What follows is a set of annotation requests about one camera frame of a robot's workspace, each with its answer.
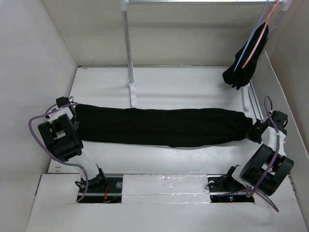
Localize black trousers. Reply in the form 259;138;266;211
75;104;253;147

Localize blue clothes hanger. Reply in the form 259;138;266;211
234;0;269;72

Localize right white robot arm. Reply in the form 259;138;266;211
223;111;294;196

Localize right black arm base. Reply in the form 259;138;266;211
205;176;254;203

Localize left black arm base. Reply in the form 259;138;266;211
75;174;124;203

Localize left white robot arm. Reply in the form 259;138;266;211
38;97;108;192

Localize black garment on hanger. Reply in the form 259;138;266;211
222;23;268;90

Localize pink clothes hanger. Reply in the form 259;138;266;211
242;0;280;69

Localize silver clothes rack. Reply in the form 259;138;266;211
120;0;292;108

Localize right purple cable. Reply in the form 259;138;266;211
246;96;281;213

